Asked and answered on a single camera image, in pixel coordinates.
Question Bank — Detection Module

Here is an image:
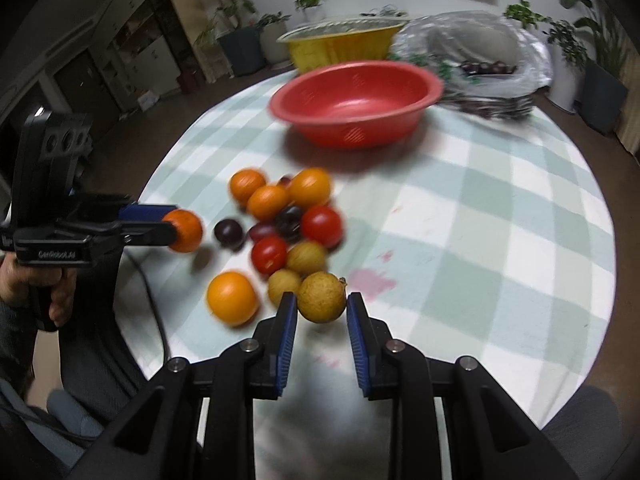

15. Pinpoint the black cable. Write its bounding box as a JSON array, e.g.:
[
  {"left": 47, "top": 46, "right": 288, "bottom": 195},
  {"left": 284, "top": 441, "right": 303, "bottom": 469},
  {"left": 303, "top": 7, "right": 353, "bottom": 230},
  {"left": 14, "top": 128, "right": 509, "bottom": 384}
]
[{"left": 121, "top": 249, "right": 174, "bottom": 366}]

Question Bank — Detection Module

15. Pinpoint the gold foil basin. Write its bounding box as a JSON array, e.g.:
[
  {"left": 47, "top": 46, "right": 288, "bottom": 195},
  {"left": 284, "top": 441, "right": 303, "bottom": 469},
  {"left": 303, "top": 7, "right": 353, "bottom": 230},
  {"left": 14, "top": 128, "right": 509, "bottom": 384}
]
[{"left": 277, "top": 16, "right": 408, "bottom": 74}]

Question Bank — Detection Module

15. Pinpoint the small plant on cabinet right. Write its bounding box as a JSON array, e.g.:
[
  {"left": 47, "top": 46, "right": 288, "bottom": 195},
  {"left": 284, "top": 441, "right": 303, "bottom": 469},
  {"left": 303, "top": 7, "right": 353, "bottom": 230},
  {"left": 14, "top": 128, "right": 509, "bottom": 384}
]
[{"left": 503, "top": 0, "right": 548, "bottom": 29}]

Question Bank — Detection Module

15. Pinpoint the white shelving unit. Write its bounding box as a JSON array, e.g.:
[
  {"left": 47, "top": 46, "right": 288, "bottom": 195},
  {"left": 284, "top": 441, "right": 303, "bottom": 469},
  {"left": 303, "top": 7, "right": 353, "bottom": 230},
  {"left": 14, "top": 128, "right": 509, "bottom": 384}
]
[{"left": 1, "top": 0, "right": 192, "bottom": 131}]

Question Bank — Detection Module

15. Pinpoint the orange top of pile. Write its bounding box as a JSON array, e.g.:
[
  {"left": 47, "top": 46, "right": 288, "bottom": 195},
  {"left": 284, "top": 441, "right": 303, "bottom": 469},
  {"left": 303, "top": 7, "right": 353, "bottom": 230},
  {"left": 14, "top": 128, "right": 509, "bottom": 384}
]
[{"left": 288, "top": 167, "right": 332, "bottom": 209}]

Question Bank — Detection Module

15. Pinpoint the bushy plant in white pot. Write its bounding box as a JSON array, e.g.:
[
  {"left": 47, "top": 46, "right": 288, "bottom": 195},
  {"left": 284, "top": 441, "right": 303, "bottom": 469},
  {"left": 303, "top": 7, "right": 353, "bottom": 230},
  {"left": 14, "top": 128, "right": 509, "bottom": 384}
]
[{"left": 546, "top": 18, "right": 588, "bottom": 114}]

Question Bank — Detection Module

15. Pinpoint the dark plum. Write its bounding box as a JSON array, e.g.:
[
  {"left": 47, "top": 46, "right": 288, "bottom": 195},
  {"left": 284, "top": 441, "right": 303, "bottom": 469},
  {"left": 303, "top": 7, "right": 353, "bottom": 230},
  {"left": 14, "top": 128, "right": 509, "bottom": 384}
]
[
  {"left": 274, "top": 205, "right": 304, "bottom": 243},
  {"left": 214, "top": 218, "right": 245, "bottom": 252}
]

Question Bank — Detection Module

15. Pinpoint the large orange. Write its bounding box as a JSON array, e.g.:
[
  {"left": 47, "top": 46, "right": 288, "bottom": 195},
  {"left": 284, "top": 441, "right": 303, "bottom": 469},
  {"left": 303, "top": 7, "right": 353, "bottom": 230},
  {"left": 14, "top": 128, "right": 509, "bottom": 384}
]
[{"left": 206, "top": 271, "right": 259, "bottom": 327}]

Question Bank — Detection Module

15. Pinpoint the plant in white pot left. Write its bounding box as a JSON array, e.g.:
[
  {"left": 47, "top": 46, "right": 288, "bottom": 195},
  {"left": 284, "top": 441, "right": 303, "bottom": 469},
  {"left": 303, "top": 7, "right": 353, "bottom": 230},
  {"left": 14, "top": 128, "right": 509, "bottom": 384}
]
[{"left": 256, "top": 11, "right": 290, "bottom": 67}]

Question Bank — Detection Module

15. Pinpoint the pile of dark cherries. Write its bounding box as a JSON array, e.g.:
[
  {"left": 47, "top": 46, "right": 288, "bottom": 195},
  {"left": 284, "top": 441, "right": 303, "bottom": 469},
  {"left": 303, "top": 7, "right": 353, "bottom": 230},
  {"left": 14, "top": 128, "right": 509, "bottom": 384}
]
[{"left": 459, "top": 61, "right": 516, "bottom": 77}]

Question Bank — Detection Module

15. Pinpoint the green checkered tablecloth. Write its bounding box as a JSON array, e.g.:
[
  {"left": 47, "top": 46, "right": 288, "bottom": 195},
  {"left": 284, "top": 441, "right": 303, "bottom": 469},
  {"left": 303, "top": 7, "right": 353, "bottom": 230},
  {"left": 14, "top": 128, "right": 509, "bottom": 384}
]
[{"left": 128, "top": 73, "right": 616, "bottom": 479}]

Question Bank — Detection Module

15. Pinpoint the clear plastic bag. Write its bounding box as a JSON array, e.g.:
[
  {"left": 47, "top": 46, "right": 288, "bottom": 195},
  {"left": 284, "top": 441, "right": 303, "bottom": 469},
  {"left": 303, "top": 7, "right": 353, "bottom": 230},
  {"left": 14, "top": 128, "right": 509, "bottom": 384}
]
[{"left": 388, "top": 11, "right": 553, "bottom": 120}]

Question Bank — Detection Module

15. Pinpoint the large leaf plant dark pot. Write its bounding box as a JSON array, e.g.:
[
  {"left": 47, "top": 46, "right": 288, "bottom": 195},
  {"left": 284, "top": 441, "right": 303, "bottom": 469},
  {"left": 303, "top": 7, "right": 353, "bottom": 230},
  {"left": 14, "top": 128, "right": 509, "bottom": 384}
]
[{"left": 560, "top": 0, "right": 628, "bottom": 136}]

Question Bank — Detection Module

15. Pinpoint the tall plant in dark pot left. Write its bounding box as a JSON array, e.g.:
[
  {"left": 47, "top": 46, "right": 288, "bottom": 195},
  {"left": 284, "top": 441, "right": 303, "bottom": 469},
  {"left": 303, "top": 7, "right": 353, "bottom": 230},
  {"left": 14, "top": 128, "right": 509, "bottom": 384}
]
[{"left": 213, "top": 0, "right": 266, "bottom": 77}]

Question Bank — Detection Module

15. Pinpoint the longan front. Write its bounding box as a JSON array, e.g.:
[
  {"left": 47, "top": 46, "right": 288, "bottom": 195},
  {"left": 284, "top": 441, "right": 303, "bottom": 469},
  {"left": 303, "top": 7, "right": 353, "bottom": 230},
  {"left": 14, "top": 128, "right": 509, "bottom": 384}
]
[{"left": 296, "top": 272, "right": 346, "bottom": 324}]

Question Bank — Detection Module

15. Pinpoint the longan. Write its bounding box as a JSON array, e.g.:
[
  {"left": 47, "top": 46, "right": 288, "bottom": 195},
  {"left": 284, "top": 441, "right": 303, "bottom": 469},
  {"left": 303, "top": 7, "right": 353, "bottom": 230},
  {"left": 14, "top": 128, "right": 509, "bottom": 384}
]
[
  {"left": 296, "top": 272, "right": 346, "bottom": 324},
  {"left": 267, "top": 269, "right": 302, "bottom": 308},
  {"left": 286, "top": 240, "right": 328, "bottom": 276}
]

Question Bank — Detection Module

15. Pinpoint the person's left hand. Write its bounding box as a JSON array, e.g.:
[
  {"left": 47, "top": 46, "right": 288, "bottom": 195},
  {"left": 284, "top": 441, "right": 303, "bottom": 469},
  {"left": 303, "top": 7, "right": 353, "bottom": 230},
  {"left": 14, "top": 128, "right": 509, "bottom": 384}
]
[{"left": 1, "top": 252, "right": 77, "bottom": 327}]

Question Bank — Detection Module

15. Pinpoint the red tomato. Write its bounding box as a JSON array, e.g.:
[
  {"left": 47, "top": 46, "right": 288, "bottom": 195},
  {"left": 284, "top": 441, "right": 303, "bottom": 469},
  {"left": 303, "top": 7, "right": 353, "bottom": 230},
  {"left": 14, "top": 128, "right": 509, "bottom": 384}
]
[
  {"left": 300, "top": 205, "right": 344, "bottom": 249},
  {"left": 250, "top": 236, "right": 288, "bottom": 276}
]

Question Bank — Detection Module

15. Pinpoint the oblong red grape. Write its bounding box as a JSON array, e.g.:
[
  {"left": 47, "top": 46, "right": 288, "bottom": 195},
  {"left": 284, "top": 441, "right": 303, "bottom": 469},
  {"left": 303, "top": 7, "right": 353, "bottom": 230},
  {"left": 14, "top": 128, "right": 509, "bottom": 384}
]
[{"left": 247, "top": 222, "right": 279, "bottom": 243}]

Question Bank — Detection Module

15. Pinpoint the red plastic colander bowl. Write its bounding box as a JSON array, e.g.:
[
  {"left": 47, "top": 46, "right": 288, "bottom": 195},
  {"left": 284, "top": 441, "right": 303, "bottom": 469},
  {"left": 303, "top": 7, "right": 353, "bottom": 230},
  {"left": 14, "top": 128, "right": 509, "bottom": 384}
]
[{"left": 269, "top": 61, "right": 444, "bottom": 150}]

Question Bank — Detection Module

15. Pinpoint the mandarin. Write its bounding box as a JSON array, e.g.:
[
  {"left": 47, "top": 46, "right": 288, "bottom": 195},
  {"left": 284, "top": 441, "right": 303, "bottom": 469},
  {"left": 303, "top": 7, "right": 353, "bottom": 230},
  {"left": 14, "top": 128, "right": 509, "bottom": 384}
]
[
  {"left": 163, "top": 209, "right": 204, "bottom": 254},
  {"left": 246, "top": 184, "right": 290, "bottom": 222}
]

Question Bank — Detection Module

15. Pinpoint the small plant on cabinet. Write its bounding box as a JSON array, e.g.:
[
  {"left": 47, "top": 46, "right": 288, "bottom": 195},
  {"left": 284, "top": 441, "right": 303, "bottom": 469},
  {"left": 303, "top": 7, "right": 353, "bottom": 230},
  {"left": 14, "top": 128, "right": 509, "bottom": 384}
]
[
  {"left": 294, "top": 0, "right": 326, "bottom": 23},
  {"left": 503, "top": 0, "right": 548, "bottom": 29}
]

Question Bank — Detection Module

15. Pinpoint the small plant on cabinet left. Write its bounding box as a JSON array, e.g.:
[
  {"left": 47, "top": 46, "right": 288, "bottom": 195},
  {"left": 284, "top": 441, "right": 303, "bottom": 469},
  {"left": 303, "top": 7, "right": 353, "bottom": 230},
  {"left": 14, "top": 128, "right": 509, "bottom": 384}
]
[{"left": 294, "top": 0, "right": 326, "bottom": 23}]

